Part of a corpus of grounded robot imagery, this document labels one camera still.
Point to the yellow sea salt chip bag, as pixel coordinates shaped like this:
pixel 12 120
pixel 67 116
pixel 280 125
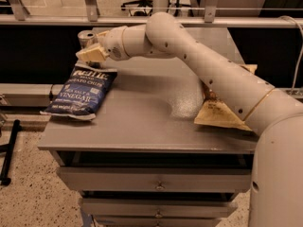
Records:
pixel 214 112

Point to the blue kettle chip bag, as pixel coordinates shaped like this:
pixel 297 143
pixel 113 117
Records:
pixel 83 93

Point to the middle grey drawer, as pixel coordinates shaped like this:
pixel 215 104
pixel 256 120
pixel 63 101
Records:
pixel 158 208

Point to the grey drawer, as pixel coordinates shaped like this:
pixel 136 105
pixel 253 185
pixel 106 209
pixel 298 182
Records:
pixel 158 208
pixel 157 222
pixel 153 180

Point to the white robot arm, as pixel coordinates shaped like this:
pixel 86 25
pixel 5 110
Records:
pixel 276 198

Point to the metal railing frame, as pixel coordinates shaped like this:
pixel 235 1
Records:
pixel 22 16

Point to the grey drawer cabinet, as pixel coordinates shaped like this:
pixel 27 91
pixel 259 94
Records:
pixel 147 121

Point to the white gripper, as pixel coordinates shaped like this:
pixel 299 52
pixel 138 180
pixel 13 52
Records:
pixel 113 43

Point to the bottom grey drawer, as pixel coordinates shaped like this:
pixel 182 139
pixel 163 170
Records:
pixel 157 222

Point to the silver redbull can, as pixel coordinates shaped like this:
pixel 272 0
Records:
pixel 86 38

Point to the top grey drawer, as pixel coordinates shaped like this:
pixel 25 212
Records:
pixel 153 180

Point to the black metal stand leg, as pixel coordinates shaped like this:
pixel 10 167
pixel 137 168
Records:
pixel 7 149

